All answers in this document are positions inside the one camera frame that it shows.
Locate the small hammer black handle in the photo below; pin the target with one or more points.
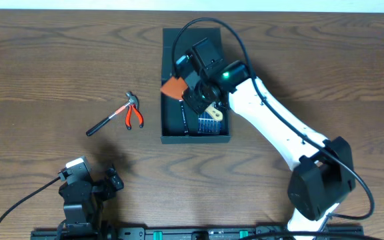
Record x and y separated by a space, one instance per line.
132 106

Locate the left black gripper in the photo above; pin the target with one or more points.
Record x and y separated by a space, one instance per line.
108 184

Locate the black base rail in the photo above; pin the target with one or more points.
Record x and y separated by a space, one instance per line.
140 233

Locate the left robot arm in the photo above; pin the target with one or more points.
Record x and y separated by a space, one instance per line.
83 203

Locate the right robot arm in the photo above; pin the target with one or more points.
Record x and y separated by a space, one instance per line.
322 169

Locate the silver combination wrench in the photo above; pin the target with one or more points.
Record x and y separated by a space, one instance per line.
184 117

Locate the precision screwdriver set case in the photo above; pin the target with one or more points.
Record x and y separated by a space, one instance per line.
207 125

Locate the orange scraper wooden handle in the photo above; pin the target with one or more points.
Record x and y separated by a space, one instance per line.
174 89

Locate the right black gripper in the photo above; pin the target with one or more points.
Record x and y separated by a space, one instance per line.
190 100

